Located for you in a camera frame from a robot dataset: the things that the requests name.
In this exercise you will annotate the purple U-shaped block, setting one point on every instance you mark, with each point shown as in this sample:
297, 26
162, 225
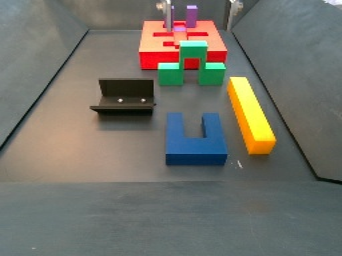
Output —
190, 22

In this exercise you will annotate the green stepped arch block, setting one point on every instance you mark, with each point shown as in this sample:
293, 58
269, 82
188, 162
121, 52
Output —
193, 54

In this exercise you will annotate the red base block with slots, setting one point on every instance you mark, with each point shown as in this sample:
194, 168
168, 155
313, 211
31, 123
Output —
160, 44

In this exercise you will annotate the yellow long bar block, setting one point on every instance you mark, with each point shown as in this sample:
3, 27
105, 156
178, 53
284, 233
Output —
257, 132

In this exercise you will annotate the black angled fixture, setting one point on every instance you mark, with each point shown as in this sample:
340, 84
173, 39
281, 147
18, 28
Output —
126, 95

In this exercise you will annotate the metal post right background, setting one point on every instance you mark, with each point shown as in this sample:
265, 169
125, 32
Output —
236, 8

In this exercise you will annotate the blue U-shaped block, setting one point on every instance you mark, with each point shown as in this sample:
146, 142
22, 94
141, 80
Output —
196, 151

